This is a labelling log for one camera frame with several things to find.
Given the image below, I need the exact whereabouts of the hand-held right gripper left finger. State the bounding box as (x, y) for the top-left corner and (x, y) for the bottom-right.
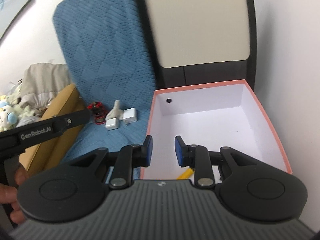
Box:
(66, 135), (154, 189)

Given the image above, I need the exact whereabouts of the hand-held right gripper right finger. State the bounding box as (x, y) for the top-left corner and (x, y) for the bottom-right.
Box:
(174, 135), (260, 188)

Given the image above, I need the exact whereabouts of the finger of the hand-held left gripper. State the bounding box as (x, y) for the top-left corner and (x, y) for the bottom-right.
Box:
(56, 109), (93, 134)

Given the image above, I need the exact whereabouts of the pink cardboard box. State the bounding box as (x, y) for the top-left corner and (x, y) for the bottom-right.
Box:
(139, 79), (293, 180)

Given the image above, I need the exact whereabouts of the person's left hand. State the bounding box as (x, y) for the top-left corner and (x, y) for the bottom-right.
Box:
(0, 166), (30, 224)

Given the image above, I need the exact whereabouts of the brown cardboard board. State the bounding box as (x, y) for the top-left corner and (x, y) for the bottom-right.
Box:
(19, 83), (87, 178)

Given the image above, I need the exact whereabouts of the yellow lighter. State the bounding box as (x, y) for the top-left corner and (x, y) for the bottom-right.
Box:
(177, 168), (195, 180)

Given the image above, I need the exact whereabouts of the pale yellow plush toy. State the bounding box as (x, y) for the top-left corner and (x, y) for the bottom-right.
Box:
(5, 82), (42, 121)

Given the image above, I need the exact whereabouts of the white and blue plush toy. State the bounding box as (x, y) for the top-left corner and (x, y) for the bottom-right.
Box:
(0, 101), (18, 132)

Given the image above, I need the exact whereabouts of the silver power adapter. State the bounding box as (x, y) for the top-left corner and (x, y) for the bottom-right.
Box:
(105, 118), (120, 131)

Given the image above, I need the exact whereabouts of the white power adapter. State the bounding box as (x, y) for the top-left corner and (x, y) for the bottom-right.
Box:
(122, 108), (139, 125)

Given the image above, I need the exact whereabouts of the small grey plush toy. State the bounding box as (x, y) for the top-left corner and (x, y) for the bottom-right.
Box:
(105, 100), (124, 122)

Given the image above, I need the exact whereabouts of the beige cloth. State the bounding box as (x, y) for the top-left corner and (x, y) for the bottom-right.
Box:
(18, 61), (72, 111)

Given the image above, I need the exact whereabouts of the blue quilted blanket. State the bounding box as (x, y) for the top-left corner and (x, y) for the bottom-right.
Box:
(52, 0), (161, 166)

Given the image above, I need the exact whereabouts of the beige black chair back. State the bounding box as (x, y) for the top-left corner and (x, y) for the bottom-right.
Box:
(132, 0), (258, 91)

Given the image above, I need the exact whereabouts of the framed wall picture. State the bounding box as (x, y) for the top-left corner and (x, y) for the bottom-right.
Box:
(0, 0), (35, 43)

